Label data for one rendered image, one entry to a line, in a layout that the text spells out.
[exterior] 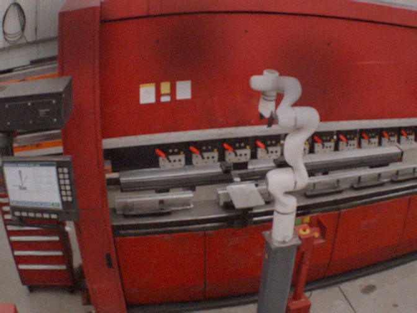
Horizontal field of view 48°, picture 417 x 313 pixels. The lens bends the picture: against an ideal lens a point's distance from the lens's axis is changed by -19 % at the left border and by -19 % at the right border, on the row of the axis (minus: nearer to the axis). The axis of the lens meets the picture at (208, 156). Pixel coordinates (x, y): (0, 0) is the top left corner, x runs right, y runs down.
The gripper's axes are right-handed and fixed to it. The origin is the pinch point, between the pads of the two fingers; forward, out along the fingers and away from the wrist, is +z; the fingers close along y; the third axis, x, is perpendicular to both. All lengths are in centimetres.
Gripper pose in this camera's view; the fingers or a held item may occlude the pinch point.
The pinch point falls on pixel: (265, 122)
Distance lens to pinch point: 311.0
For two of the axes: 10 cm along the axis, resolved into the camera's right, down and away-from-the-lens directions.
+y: 4.2, 5.1, -7.5
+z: -0.8, 8.4, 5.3
